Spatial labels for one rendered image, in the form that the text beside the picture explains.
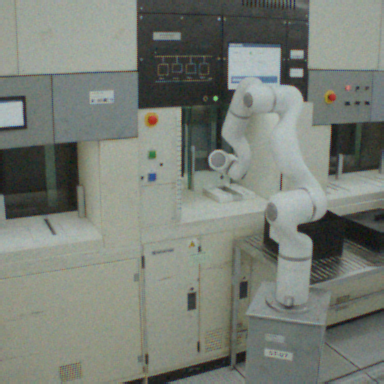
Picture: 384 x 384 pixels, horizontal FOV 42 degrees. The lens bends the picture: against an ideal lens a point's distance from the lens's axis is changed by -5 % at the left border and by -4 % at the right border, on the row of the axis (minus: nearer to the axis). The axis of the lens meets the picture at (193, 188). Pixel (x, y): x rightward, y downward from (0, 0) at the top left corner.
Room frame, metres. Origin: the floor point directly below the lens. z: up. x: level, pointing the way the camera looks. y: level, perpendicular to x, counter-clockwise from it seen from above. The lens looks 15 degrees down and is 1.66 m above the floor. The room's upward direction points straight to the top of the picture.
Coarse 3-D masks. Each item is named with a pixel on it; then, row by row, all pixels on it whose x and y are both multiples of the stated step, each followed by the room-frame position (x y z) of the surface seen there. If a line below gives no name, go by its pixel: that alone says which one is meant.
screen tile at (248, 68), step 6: (234, 54) 2.38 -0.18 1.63; (240, 54) 2.39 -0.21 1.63; (246, 54) 2.41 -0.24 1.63; (252, 60) 2.42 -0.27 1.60; (234, 66) 2.38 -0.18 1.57; (240, 66) 2.39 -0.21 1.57; (246, 66) 2.41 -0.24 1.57; (252, 66) 2.42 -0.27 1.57; (234, 72) 2.38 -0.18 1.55; (240, 72) 2.39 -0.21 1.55; (246, 72) 2.41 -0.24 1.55; (252, 72) 2.42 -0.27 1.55
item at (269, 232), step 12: (324, 216) 2.29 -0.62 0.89; (336, 216) 2.20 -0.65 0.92; (264, 228) 2.28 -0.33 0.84; (300, 228) 2.05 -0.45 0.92; (312, 228) 2.07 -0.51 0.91; (324, 228) 2.09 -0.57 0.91; (336, 228) 2.11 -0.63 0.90; (264, 240) 2.27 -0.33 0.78; (276, 240) 2.17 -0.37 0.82; (312, 240) 2.07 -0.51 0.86; (324, 240) 2.09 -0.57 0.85; (336, 240) 2.11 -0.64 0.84; (276, 252) 2.16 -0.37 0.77; (324, 252) 2.09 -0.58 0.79; (336, 252) 2.12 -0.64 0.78
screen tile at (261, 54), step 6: (258, 54) 2.43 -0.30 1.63; (264, 54) 2.45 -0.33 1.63; (270, 54) 2.46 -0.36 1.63; (276, 54) 2.48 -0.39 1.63; (276, 60) 2.48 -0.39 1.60; (258, 66) 2.43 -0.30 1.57; (264, 66) 2.45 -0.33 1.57; (270, 66) 2.46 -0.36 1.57; (276, 66) 2.48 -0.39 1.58; (258, 72) 2.43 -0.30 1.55; (264, 72) 2.45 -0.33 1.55; (270, 72) 2.46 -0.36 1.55; (276, 72) 2.48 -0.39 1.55
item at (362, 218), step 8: (376, 208) 2.51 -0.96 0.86; (344, 216) 2.39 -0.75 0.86; (352, 216) 2.38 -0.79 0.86; (360, 216) 2.38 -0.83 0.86; (368, 216) 2.38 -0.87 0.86; (376, 216) 2.32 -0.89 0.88; (352, 224) 2.32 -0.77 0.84; (360, 224) 2.27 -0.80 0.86; (368, 224) 2.26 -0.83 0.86; (376, 224) 2.26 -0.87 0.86; (352, 232) 2.32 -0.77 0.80; (360, 232) 2.27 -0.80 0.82; (368, 232) 2.22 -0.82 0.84; (376, 232) 2.18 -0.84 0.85; (352, 240) 2.31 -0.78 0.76; (360, 240) 2.26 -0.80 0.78; (368, 240) 2.22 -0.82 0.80; (376, 240) 2.17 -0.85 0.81; (368, 248) 2.21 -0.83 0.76; (376, 248) 2.17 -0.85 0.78
